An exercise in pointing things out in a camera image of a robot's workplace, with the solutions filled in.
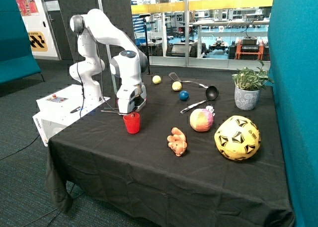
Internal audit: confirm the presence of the black ladle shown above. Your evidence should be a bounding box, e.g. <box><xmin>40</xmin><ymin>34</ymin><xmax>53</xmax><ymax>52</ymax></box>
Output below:
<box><xmin>180</xmin><ymin>85</ymin><xmax>220</xmax><ymax>114</ymax></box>

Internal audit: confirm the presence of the black floor cable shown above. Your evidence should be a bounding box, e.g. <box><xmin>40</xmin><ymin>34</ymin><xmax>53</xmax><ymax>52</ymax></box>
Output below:
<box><xmin>0</xmin><ymin>135</ymin><xmax>40</xmax><ymax>161</ymax></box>

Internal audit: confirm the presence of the yellow black soccer ball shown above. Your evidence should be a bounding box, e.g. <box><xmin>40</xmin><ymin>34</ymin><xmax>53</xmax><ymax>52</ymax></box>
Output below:
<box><xmin>214</xmin><ymin>115</ymin><xmax>261</xmax><ymax>160</ymax></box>

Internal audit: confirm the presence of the orange plush toy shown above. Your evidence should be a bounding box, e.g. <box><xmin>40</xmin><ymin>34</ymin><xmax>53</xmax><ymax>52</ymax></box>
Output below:
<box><xmin>167</xmin><ymin>127</ymin><xmax>187</xmax><ymax>157</ymax></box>

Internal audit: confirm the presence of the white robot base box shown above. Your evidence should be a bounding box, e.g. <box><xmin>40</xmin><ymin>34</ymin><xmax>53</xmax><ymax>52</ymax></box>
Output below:
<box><xmin>33</xmin><ymin>84</ymin><xmax>110</xmax><ymax>146</ymax></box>

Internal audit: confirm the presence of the yellow ball middle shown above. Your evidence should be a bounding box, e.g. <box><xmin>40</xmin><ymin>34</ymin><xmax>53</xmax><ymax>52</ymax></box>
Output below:
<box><xmin>171</xmin><ymin>81</ymin><xmax>182</xmax><ymax>92</ymax></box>

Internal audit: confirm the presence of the black acoustic panel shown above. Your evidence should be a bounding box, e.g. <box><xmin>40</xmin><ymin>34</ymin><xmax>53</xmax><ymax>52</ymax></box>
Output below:
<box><xmin>54</xmin><ymin>0</ymin><xmax>140</xmax><ymax>93</ymax></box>

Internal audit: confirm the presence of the grey patterned plant pot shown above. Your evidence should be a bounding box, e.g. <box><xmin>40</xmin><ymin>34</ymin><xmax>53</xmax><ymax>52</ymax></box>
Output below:
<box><xmin>235</xmin><ymin>87</ymin><xmax>261</xmax><ymax>111</ymax></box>

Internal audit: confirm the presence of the red plastic cup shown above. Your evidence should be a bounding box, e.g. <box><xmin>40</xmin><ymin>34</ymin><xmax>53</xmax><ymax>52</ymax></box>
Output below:
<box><xmin>123</xmin><ymin>112</ymin><xmax>140</xmax><ymax>134</ymax></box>

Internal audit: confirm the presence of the black camera stand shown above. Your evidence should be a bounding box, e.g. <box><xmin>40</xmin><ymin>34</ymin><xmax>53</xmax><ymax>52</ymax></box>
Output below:
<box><xmin>139</xmin><ymin>13</ymin><xmax>152</xmax><ymax>75</ymax></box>

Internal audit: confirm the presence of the teal partition panel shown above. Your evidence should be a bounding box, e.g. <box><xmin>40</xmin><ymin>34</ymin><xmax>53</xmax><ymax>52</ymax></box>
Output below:
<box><xmin>268</xmin><ymin>0</ymin><xmax>318</xmax><ymax>227</ymax></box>

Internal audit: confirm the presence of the green potted plant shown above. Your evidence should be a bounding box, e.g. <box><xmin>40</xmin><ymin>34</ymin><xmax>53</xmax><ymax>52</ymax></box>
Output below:
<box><xmin>232</xmin><ymin>61</ymin><xmax>274</xmax><ymax>91</ymax></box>

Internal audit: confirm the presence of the black slotted spatula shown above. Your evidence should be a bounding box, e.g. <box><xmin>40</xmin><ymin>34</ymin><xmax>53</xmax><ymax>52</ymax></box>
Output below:
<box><xmin>168</xmin><ymin>72</ymin><xmax>209</xmax><ymax>89</ymax></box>

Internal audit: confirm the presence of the black tablecloth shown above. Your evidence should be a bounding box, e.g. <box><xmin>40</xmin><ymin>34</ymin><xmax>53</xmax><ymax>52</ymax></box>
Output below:
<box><xmin>45</xmin><ymin>76</ymin><xmax>295</xmax><ymax>227</ymax></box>

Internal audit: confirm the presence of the yellow black sign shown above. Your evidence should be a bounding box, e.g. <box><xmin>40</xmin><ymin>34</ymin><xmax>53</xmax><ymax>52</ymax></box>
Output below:
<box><xmin>28</xmin><ymin>31</ymin><xmax>48</xmax><ymax>52</ymax></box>

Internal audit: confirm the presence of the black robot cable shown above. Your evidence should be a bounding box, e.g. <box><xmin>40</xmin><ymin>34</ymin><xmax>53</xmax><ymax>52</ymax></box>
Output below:
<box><xmin>76</xmin><ymin>28</ymin><xmax>122</xmax><ymax>118</ymax></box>

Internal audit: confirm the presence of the silver spoon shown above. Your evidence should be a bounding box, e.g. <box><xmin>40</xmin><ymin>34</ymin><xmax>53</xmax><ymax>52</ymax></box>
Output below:
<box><xmin>101</xmin><ymin>110</ymin><xmax>126</xmax><ymax>116</ymax></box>

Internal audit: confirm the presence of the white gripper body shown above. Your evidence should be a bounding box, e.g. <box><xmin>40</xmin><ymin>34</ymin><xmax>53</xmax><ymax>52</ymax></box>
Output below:
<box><xmin>116</xmin><ymin>84</ymin><xmax>147</xmax><ymax>114</ymax></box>

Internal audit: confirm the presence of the pastel plush ball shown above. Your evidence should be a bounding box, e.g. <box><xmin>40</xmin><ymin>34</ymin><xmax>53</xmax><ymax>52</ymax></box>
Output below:
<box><xmin>190</xmin><ymin>109</ymin><xmax>215</xmax><ymax>132</ymax></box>

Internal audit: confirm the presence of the red wall poster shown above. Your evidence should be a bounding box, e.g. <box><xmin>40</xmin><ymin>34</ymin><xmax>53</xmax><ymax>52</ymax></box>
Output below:
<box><xmin>16</xmin><ymin>0</ymin><xmax>39</xmax><ymax>16</ymax></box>

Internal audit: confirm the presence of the yellow ball far left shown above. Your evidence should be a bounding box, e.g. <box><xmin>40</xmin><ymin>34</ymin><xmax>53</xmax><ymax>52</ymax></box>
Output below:
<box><xmin>152</xmin><ymin>75</ymin><xmax>161</xmax><ymax>84</ymax></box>

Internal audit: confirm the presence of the black marker pen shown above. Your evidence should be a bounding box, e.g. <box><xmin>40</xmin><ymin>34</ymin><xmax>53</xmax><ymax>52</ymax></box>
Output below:
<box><xmin>70</xmin><ymin>107</ymin><xmax>81</xmax><ymax>113</ymax></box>

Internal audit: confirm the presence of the teal sofa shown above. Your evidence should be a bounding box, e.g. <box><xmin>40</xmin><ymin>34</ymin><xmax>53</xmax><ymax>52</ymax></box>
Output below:
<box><xmin>0</xmin><ymin>0</ymin><xmax>41</xmax><ymax>84</ymax></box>

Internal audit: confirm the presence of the blue ball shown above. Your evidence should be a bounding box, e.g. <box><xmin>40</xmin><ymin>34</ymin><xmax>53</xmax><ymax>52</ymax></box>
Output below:
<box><xmin>179</xmin><ymin>90</ymin><xmax>189</xmax><ymax>101</ymax></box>

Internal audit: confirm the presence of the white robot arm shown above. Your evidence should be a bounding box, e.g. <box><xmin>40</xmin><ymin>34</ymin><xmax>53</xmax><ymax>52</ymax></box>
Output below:
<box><xmin>69</xmin><ymin>9</ymin><xmax>149</xmax><ymax>114</ymax></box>

